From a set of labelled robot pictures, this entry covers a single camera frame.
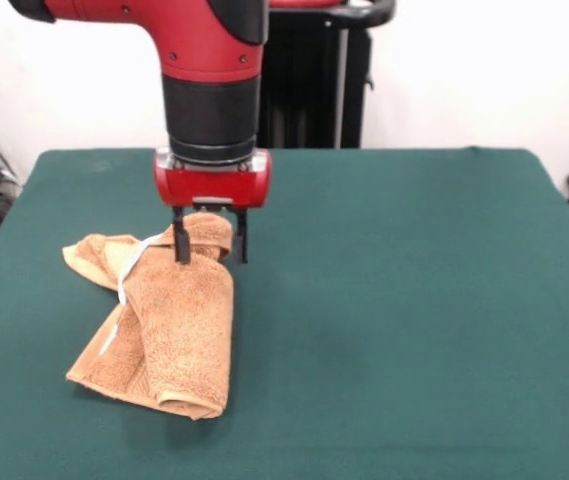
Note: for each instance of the dark green table cloth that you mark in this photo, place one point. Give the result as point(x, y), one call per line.
point(364, 325)

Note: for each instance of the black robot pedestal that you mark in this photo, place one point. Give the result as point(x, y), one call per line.
point(314, 100)

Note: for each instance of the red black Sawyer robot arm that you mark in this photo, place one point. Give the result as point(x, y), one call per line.
point(209, 75)

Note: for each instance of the tan terry towel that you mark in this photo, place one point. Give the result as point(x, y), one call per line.
point(174, 325)

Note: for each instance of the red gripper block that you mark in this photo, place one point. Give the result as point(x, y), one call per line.
point(214, 187)

